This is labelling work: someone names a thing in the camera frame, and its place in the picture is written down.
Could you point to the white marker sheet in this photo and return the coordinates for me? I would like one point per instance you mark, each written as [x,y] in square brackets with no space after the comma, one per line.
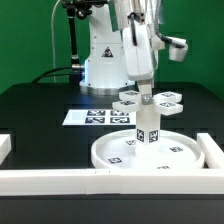
[94,117]

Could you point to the white U-shaped fence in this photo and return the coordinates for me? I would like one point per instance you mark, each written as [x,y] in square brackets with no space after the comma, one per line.
[105,181]

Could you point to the white round table top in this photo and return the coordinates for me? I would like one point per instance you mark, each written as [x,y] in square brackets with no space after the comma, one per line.
[121,150]

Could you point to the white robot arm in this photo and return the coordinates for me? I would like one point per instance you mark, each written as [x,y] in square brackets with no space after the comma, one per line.
[105,68]

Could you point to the black camera stand pole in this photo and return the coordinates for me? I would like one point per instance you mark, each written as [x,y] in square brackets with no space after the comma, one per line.
[78,9]

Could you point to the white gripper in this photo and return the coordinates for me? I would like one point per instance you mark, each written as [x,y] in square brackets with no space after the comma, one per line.
[139,60]

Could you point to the white cross-shaped table base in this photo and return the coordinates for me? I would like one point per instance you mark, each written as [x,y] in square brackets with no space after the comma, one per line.
[165,103]

